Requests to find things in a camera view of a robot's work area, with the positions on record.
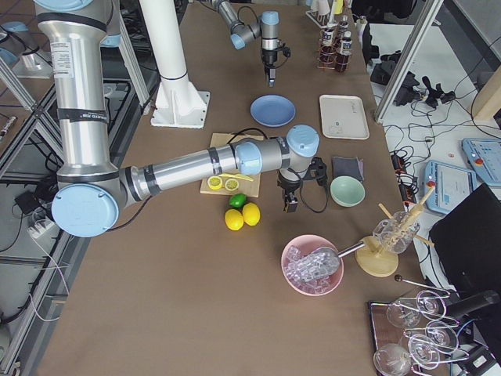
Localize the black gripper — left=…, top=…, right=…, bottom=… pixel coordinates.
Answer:
left=261, top=49, right=278, bottom=87
left=277, top=168, right=302, bottom=213

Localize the blue round plate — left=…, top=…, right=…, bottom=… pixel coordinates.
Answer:
left=250, top=95, right=296, bottom=128

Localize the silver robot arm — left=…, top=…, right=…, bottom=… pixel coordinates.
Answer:
left=208, top=1, right=287, bottom=88
left=34, top=1, right=319, bottom=237

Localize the yellow lemon far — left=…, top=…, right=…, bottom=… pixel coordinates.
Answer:
left=242, top=202, right=261, bottom=226

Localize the yellow lemon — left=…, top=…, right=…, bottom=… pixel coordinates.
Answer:
left=242, top=202, right=261, bottom=226
left=224, top=208, right=244, bottom=231

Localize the pink bowl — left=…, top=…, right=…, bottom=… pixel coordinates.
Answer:
left=281, top=234, right=344, bottom=296

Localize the wooden cutting board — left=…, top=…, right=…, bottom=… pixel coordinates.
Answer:
left=200, top=132, right=264, bottom=197

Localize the green lime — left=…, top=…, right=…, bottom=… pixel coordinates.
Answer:
left=229, top=193, right=247, bottom=209

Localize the yellow plastic knife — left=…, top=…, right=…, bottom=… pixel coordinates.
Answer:
left=219, top=173, right=254, bottom=182

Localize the green bowl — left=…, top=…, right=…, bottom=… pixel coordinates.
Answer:
left=330, top=175, right=366, bottom=208

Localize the dark drink bottle lower left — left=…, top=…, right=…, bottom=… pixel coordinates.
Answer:
left=318, top=23, right=337, bottom=69

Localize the dark drink bottle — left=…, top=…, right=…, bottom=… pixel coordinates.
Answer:
left=334, top=31, right=352, bottom=73
left=337, top=15, right=349, bottom=39
left=318, top=23, right=337, bottom=69

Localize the yellow lemon near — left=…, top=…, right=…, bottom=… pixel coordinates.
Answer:
left=224, top=208, right=244, bottom=231

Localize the lemon slice lower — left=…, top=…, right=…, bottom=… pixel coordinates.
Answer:
left=224, top=178, right=240, bottom=192

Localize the metal ice scoop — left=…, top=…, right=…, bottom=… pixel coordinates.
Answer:
left=285, top=241, right=364, bottom=282

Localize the dark drink bottle lower right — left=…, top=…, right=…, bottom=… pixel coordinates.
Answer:
left=334, top=31, right=352, bottom=73

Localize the grey folded cloth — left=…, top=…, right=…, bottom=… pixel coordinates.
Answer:
left=332, top=156, right=364, bottom=182

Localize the lemon half upper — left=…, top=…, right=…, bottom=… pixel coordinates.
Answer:
left=207, top=175, right=224, bottom=190

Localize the cream rabbit tray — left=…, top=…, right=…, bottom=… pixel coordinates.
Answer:
left=319, top=94, right=369, bottom=140

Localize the dark drink bottle upper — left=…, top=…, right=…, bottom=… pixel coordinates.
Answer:
left=337, top=15, right=349, bottom=39

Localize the clear glass mug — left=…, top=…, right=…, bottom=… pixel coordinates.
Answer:
left=373, top=211, right=420, bottom=254

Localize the blue teach pendant near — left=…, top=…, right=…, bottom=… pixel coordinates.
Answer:
left=423, top=160, right=478, bottom=214

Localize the blue teach pendant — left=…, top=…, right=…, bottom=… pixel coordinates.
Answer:
left=461, top=138, right=501, bottom=187
left=423, top=160, right=478, bottom=214

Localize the wine glass rack tray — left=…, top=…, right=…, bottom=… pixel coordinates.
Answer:
left=368, top=289, right=469, bottom=375

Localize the blue teach pendant far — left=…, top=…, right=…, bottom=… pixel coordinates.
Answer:
left=461, top=138, right=501, bottom=187

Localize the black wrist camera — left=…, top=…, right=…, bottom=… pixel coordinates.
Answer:
left=304, top=157, right=328, bottom=187
left=278, top=43, right=291, bottom=60

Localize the copper wire bottle rack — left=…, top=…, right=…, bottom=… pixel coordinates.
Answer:
left=317, top=24, right=353, bottom=73

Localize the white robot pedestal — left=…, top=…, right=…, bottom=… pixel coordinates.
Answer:
left=140, top=0, right=210, bottom=129

